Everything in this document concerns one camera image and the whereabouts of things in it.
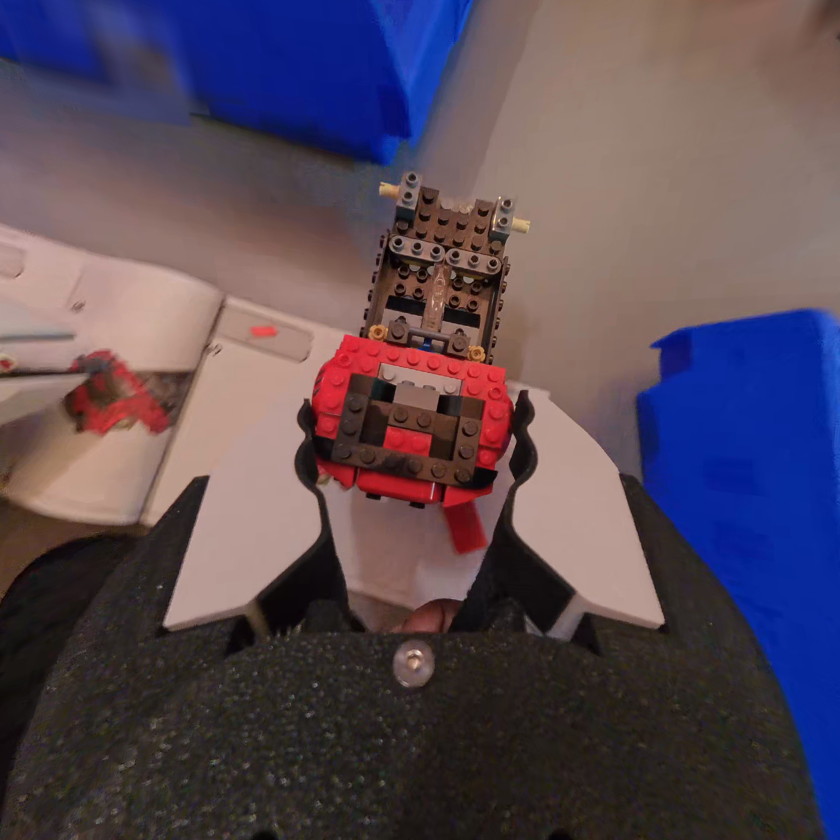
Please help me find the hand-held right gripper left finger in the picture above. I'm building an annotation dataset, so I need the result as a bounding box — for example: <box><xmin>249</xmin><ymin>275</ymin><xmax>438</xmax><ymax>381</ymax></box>
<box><xmin>162</xmin><ymin>399</ymin><xmax>366</xmax><ymax>641</ymax></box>

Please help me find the blue plastic storage bin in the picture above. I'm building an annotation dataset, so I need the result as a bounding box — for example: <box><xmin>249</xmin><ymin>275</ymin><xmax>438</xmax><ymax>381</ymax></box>
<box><xmin>635</xmin><ymin>308</ymin><xmax>840</xmax><ymax>840</ymax></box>
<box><xmin>0</xmin><ymin>0</ymin><xmax>475</xmax><ymax>165</ymax></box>

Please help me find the red and black lego car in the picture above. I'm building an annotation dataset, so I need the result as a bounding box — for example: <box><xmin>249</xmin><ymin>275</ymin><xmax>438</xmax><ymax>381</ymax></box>
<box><xmin>308</xmin><ymin>172</ymin><xmax>534</xmax><ymax>509</ymax></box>

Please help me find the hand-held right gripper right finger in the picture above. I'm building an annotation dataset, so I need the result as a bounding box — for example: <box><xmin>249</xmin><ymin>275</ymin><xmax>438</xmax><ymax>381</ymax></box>
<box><xmin>461</xmin><ymin>390</ymin><xmax>668</xmax><ymax>642</ymax></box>

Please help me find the person's right hand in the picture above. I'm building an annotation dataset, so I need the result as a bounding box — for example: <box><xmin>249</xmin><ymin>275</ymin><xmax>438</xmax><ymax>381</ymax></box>
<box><xmin>392</xmin><ymin>598</ymin><xmax>463</xmax><ymax>634</ymax></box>

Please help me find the lego instruction booklet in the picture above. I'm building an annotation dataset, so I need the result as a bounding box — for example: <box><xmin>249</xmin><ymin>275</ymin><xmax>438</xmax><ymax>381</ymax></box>
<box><xmin>0</xmin><ymin>223</ymin><xmax>553</xmax><ymax>619</ymax></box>

